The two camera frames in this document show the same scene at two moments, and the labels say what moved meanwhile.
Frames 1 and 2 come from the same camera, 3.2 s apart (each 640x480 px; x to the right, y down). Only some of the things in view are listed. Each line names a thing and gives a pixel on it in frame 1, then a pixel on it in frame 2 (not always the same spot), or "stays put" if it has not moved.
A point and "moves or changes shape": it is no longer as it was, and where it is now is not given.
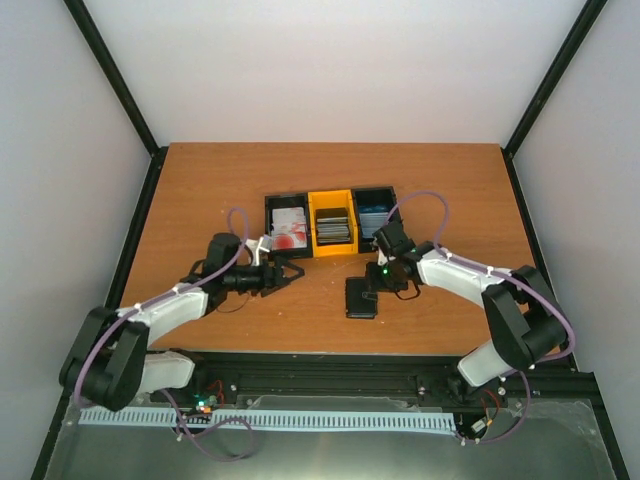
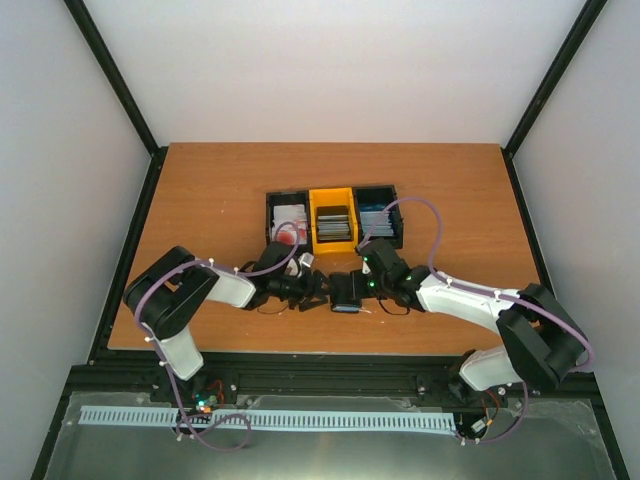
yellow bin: x=333 y=199 stays put
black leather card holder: x=361 y=299 moves or changes shape
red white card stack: x=290 y=230 stays put
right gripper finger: x=371 y=292 -> x=357 y=285
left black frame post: x=86 y=24 stays put
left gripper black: x=266 y=282 -> x=309 y=290
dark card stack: x=332 y=226 stays put
